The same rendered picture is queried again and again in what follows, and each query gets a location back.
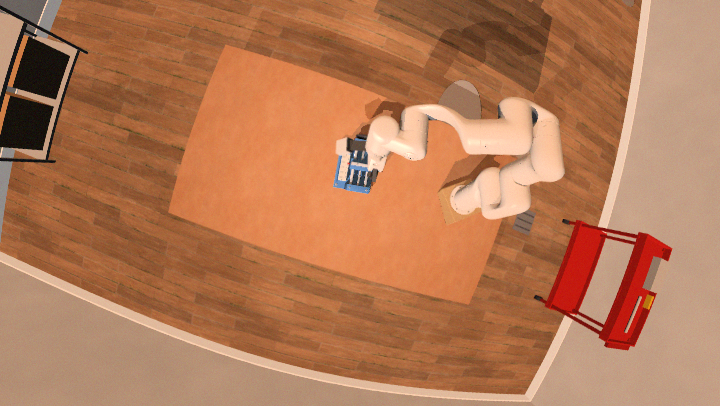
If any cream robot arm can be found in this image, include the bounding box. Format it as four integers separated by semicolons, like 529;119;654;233
336;97;565;219

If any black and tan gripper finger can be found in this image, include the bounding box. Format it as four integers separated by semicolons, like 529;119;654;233
367;168;378;182

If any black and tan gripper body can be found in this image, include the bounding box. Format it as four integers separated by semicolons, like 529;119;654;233
367;152;387;172

